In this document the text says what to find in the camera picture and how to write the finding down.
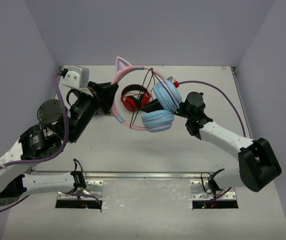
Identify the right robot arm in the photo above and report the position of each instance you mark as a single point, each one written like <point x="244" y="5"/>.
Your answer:
<point x="257" y="163"/>

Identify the metal table edge rail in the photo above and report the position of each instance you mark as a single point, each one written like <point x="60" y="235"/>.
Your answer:
<point x="140" y="175"/>

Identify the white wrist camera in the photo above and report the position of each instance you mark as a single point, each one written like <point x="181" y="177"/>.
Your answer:
<point x="76" y="78"/>
<point x="174" y="81"/>

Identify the left metal mounting bracket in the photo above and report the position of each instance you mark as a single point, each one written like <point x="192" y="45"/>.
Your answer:
<point x="94" y="187"/>

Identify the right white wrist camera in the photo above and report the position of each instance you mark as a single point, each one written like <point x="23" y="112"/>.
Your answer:
<point x="174" y="81"/>

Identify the pink blue cat-ear headphones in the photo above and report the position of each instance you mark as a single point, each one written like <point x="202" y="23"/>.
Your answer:
<point x="159" y="114"/>

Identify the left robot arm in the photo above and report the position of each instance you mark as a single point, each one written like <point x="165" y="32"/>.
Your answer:
<point x="44" y="141"/>

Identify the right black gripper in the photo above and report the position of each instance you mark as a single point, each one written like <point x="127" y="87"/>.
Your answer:
<point x="152" y="106"/>

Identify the metal mounting bracket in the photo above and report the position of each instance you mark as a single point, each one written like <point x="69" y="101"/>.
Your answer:
<point x="199" y="190"/>
<point x="94" y="187"/>

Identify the black white headphones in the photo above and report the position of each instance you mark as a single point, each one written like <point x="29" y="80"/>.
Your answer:
<point x="101" y="114"/>

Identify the right metal mounting bracket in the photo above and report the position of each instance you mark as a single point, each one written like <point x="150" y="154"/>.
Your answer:
<point x="199" y="190"/>

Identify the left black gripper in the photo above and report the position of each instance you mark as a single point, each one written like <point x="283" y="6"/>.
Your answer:
<point x="99" y="96"/>

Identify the red black headphones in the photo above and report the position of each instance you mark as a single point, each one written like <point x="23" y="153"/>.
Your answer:
<point x="134" y="97"/>

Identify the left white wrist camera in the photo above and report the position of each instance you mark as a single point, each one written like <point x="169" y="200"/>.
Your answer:
<point x="76" y="78"/>

